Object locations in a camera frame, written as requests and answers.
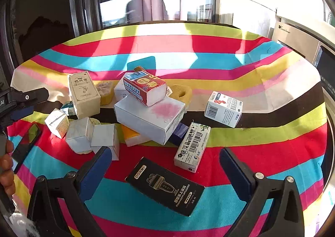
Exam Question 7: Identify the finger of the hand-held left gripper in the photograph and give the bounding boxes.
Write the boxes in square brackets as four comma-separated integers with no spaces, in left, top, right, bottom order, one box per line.
[9,87,50,103]
[0,105,35,128]

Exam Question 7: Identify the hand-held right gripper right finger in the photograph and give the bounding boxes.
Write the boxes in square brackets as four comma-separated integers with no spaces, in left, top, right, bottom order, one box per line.
[219,147,312,237]

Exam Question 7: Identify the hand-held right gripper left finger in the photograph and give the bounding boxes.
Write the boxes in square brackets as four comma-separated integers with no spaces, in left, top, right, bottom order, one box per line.
[27,146,113,237]

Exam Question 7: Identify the small white box yellow side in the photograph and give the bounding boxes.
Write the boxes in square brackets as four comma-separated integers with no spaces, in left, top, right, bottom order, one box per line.
[44,108,70,139]

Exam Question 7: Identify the teal box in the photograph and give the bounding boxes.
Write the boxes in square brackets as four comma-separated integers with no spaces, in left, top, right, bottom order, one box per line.
[60,101,77,116]

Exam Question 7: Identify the white box with green end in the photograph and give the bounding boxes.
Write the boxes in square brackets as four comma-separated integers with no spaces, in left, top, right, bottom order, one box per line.
[174,122,211,174]

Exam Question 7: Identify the orange and white box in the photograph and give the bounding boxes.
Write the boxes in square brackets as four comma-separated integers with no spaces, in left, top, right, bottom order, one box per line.
[121,124,149,147]

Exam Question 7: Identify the tall beige box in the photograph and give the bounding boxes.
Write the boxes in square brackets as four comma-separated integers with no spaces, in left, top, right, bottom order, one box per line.
[68,71,101,119]

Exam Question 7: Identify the white box with blue print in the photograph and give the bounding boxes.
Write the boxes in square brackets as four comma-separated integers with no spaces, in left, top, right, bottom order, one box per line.
[204,91,244,128]

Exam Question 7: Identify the black box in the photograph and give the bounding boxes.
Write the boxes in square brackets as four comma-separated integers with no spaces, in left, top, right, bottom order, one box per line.
[125,157,205,217]

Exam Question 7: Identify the dark blue box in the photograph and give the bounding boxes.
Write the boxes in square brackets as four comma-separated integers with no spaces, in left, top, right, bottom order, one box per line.
[170,123,189,146]

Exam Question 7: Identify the large white box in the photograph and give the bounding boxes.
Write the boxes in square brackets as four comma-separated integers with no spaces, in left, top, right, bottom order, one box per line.
[114,94,186,146]

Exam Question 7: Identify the yellow sponge with white fluff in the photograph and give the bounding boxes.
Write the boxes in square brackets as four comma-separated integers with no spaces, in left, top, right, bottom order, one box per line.
[94,80,116,106]

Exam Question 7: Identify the white box with grey logo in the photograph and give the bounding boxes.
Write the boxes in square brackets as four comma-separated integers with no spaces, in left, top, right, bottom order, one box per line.
[114,80,131,102]

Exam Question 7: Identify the yellow sponge with hole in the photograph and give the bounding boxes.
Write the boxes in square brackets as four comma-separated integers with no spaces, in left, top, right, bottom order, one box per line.
[166,84,193,105]

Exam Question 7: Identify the red and blue box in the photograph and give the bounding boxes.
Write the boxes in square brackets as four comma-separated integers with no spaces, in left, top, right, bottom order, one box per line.
[123,71,167,107]

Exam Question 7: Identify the person's left hand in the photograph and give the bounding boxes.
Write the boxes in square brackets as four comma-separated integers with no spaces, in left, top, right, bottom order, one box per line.
[0,140,15,198]

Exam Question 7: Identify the black smartphone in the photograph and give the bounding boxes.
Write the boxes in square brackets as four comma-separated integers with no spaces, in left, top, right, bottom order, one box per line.
[12,123,42,175]

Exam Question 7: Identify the striped colourful tablecloth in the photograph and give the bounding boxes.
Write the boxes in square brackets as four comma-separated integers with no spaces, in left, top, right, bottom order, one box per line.
[6,23,329,237]

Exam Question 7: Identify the white washing machine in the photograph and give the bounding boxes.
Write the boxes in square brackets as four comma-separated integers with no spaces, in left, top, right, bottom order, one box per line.
[271,14,335,169]

